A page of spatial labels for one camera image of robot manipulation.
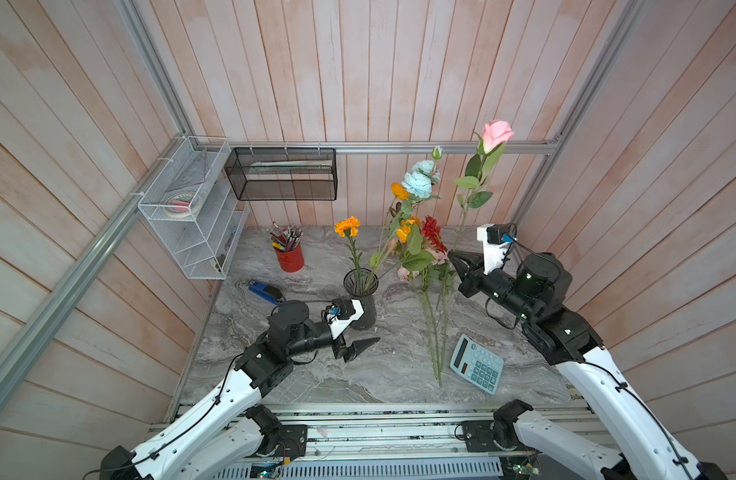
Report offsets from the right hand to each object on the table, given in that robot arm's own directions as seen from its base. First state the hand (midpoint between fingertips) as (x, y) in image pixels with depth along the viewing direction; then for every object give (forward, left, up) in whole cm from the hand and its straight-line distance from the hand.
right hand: (449, 252), depth 64 cm
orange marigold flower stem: (+12, +23, -5) cm, 27 cm away
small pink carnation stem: (+19, +5, -34) cm, 39 cm away
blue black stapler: (+10, +52, -33) cm, 62 cm away
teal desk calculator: (-12, -14, -36) cm, 40 cm away
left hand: (-11, +18, -13) cm, 25 cm away
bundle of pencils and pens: (+23, +45, -21) cm, 55 cm away
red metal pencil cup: (+24, +46, -33) cm, 62 cm away
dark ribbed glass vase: (+4, +17, -17) cm, 25 cm away
